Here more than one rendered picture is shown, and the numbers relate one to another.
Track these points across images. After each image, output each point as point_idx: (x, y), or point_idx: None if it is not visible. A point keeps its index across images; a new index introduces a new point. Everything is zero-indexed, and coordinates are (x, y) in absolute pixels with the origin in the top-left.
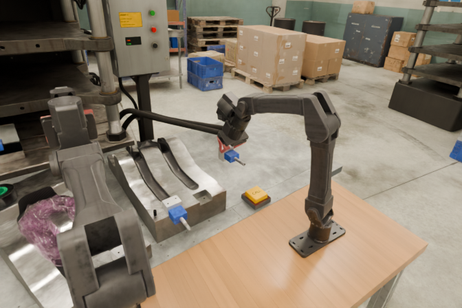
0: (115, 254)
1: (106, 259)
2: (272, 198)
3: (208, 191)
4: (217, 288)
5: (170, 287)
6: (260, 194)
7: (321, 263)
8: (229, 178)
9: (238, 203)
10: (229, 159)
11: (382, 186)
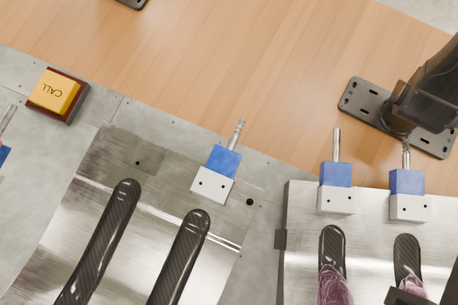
0: (355, 200)
1: (357, 219)
2: (39, 71)
3: (126, 152)
4: (270, 66)
5: (308, 122)
6: (54, 79)
7: None
8: (11, 184)
9: (86, 124)
10: (5, 151)
11: None
